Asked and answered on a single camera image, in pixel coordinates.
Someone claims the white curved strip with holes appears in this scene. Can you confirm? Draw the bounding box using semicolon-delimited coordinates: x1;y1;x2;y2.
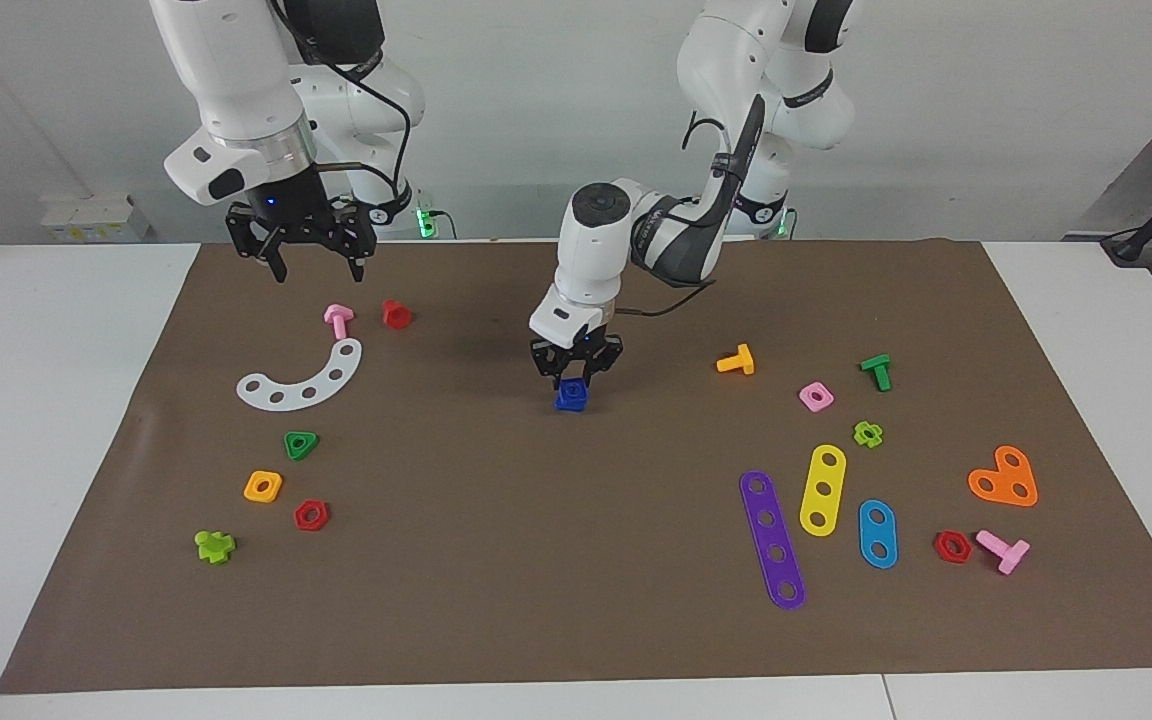
236;338;364;412

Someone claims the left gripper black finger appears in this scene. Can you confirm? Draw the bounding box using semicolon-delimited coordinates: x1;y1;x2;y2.
532;342;565;393
586;338;625;386

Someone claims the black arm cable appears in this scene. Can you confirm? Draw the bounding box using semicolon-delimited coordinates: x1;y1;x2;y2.
274;0;413;201
616;110;739;319

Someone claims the orange heart-shaped plastic plate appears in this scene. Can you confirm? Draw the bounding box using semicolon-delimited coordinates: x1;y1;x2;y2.
967;445;1039;508

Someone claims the brown table mat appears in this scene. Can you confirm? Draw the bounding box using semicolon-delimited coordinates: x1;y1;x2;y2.
0;238;1152;696

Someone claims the yellow three-hole plastic strip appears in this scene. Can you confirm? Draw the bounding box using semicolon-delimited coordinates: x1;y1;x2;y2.
799;444;848;538

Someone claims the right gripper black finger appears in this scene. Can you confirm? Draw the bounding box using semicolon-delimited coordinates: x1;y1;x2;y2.
341;205;378;283
227;207;289;284

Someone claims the blue two-hole plastic strip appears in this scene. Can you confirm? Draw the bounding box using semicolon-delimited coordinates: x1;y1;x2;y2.
857;499;899;570

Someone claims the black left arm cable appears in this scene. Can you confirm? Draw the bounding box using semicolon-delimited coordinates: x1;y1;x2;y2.
616;110;739;319

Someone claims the purple four-hole plastic strip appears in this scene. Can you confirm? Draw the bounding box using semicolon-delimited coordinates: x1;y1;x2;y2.
739;470;807;611

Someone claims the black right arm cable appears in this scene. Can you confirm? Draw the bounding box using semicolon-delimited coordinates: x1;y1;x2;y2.
274;0;413;201

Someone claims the white box with yellow labels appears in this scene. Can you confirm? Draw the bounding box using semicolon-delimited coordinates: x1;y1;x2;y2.
41;195;152;244

